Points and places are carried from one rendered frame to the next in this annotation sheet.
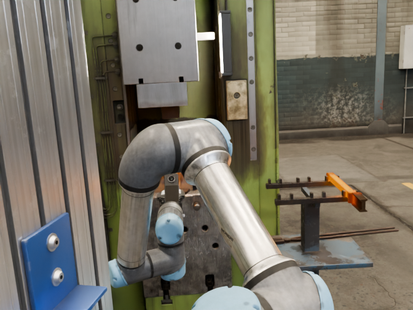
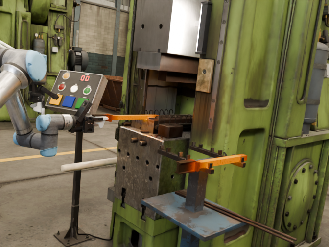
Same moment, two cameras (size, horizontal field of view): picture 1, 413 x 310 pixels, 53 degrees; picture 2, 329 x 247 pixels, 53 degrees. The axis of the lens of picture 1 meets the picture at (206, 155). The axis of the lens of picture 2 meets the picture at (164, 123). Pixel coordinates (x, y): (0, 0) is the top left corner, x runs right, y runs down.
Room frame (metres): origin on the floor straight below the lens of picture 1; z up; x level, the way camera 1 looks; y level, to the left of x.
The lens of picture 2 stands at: (0.49, -1.34, 1.30)
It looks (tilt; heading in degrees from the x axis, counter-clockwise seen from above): 10 degrees down; 48
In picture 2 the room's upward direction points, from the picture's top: 6 degrees clockwise
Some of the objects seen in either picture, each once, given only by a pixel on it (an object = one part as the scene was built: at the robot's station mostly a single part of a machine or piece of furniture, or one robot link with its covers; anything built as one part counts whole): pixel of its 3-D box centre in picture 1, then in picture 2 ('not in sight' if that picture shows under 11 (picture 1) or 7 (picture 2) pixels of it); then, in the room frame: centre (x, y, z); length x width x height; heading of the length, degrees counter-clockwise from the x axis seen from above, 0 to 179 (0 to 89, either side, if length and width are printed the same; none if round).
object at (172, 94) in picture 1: (164, 91); (174, 63); (1.89, 0.17, 1.32); 0.42 x 0.20 x 0.10; 3
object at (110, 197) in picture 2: not in sight; (114, 194); (1.78, 0.53, 0.36); 0.09 x 0.07 x 0.12; 93
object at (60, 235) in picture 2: not in sight; (73, 231); (1.58, 0.72, 0.05); 0.22 x 0.22 x 0.09; 3
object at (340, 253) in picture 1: (310, 250); (193, 210); (1.58, -0.40, 0.67); 0.40 x 0.30 x 0.02; 91
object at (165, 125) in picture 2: not in sight; (170, 130); (1.75, -0.01, 0.95); 0.12 x 0.08 x 0.06; 3
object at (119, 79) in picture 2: not in sight; (120, 94); (5.64, 6.23, 0.43); 1.89 x 1.20 x 0.85; 92
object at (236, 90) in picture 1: (236, 100); (204, 75); (1.83, -0.14, 1.27); 0.09 x 0.02 x 0.17; 93
